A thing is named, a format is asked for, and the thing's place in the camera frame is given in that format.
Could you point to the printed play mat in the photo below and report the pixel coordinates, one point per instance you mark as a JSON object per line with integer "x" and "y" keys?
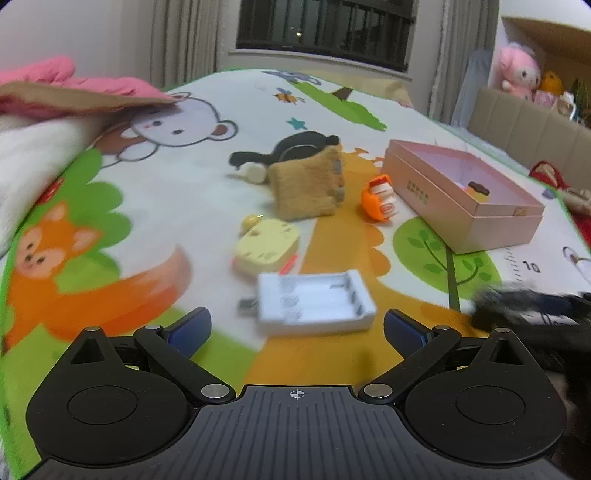
{"x": 138, "y": 207}

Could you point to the beige curtain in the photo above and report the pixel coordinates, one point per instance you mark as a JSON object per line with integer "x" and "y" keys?
{"x": 194, "y": 37}
{"x": 457, "y": 27}

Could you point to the cream cylindrical toy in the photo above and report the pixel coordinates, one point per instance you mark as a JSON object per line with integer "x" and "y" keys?
{"x": 253, "y": 173}

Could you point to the red cloth toy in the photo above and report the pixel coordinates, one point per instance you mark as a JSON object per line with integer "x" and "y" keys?
{"x": 547, "y": 173}

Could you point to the small yellow brown toy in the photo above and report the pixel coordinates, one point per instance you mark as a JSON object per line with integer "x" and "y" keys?
{"x": 475, "y": 189}

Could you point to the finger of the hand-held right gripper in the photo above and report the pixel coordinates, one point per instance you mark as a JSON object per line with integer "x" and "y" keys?
{"x": 517, "y": 302}

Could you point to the brown plush pouch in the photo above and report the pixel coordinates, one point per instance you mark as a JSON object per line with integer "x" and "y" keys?
{"x": 304, "y": 189}

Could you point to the yellow plush toy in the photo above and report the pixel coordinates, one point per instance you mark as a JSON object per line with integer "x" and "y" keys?
{"x": 551, "y": 83}

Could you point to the beige padded headboard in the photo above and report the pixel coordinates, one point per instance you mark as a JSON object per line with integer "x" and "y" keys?
{"x": 517, "y": 124}

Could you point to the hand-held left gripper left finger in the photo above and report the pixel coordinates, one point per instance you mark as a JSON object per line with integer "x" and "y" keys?
{"x": 189, "y": 325}

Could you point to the tan cloth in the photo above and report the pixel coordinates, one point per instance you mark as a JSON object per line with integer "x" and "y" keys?
{"x": 392, "y": 92}

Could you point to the pink plush toy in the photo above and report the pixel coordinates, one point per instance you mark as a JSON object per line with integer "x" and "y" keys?
{"x": 519, "y": 69}

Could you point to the white blanket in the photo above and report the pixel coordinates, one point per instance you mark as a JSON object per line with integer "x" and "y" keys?
{"x": 37, "y": 161}

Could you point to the pink cardboard box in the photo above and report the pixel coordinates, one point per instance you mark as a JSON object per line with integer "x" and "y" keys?
{"x": 434, "y": 203}

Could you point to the small orange toy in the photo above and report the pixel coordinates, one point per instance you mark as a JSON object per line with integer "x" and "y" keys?
{"x": 376, "y": 203}

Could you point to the dark barred window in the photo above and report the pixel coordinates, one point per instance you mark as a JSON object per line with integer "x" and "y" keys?
{"x": 323, "y": 27}

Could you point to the beige doll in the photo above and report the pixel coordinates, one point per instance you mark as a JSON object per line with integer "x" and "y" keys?
{"x": 577, "y": 198}

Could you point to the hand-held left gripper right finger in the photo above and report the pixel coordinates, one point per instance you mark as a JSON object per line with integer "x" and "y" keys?
{"x": 404, "y": 330}

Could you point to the black plush toy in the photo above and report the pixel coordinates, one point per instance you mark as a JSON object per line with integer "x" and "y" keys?
{"x": 295, "y": 143}

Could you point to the yellow cheese-shaped toy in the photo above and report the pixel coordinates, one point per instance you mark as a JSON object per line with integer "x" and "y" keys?
{"x": 265, "y": 242}

